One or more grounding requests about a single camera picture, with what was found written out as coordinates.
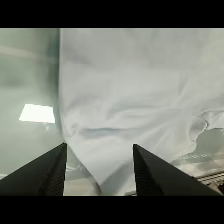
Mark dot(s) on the pale blue shirt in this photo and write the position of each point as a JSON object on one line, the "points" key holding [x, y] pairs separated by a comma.
{"points": [[126, 93]]}

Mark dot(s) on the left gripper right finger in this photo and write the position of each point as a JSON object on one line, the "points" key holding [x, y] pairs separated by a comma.
{"points": [[160, 178]]}

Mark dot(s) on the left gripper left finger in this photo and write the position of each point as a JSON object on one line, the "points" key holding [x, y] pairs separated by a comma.
{"points": [[40, 176]]}

